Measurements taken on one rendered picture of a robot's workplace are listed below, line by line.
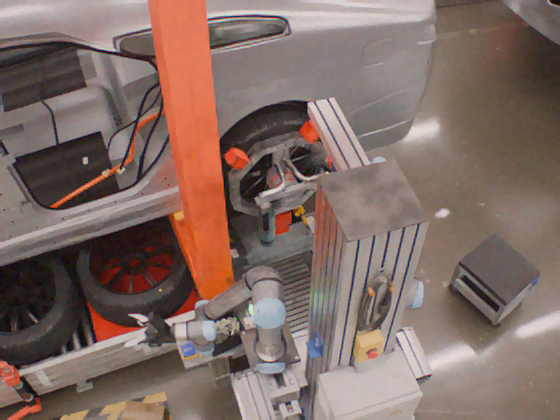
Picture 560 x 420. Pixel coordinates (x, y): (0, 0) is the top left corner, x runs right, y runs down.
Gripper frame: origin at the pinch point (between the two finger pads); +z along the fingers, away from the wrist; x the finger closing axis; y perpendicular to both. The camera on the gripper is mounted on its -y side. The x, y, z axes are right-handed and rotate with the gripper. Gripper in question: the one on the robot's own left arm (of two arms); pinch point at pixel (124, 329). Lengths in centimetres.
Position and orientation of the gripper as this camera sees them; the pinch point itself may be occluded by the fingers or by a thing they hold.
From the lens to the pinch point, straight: 257.5
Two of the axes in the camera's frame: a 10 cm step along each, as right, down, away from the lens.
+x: -0.4, -6.8, 7.3
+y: 0.2, 7.3, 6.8
